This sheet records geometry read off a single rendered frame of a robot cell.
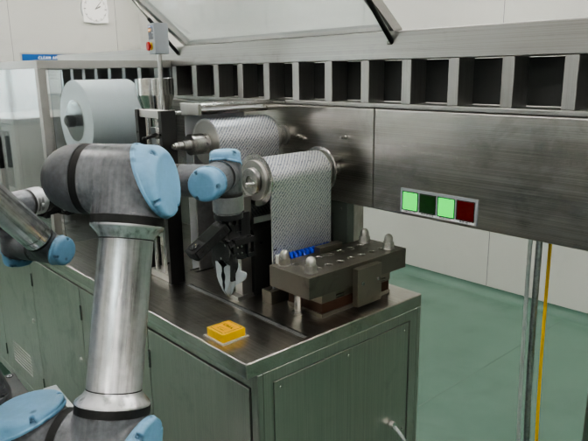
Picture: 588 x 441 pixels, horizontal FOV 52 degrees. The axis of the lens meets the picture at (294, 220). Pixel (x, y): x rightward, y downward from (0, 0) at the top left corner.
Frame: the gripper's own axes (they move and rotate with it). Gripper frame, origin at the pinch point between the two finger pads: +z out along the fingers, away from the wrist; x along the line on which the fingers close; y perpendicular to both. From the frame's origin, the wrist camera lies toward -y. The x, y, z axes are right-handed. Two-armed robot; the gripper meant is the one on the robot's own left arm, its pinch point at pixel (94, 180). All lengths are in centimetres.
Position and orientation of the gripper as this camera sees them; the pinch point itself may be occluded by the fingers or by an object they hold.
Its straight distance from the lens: 193.7
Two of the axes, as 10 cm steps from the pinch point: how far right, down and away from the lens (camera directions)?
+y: -1.1, 9.5, 2.9
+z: 4.4, -2.2, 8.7
